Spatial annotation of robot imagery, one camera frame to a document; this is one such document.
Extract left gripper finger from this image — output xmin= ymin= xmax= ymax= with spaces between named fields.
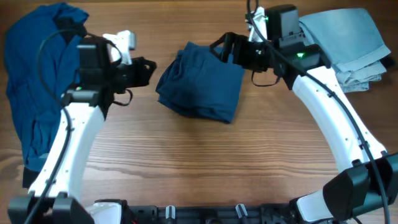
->
xmin=132 ymin=57 xmax=157 ymax=73
xmin=125 ymin=70 xmax=153 ymax=88

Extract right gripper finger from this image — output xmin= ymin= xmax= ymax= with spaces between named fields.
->
xmin=210 ymin=32 xmax=238 ymax=50
xmin=210 ymin=46 xmax=234 ymax=62

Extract dark navy denim shorts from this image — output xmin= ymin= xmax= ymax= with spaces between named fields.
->
xmin=155 ymin=42 xmax=245 ymax=124

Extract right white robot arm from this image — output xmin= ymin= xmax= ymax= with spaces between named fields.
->
xmin=210 ymin=4 xmax=397 ymax=223

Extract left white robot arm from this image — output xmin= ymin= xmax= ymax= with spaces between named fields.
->
xmin=8 ymin=30 xmax=157 ymax=223

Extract blue shirt pile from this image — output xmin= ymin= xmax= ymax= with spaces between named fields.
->
xmin=4 ymin=3 xmax=89 ymax=165

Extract light blue folded jeans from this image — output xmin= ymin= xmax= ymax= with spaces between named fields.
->
xmin=299 ymin=8 xmax=391 ymax=93

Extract black folded garment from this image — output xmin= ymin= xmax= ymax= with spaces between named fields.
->
xmin=380 ymin=55 xmax=396 ymax=70

